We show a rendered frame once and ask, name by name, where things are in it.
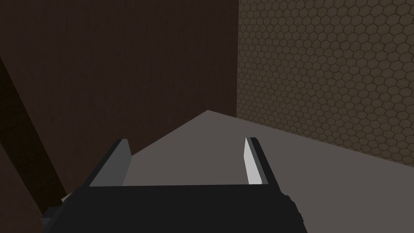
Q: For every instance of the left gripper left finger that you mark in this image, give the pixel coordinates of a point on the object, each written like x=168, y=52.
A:
x=112, y=168

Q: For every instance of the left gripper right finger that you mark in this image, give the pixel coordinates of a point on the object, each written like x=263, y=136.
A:
x=255, y=165

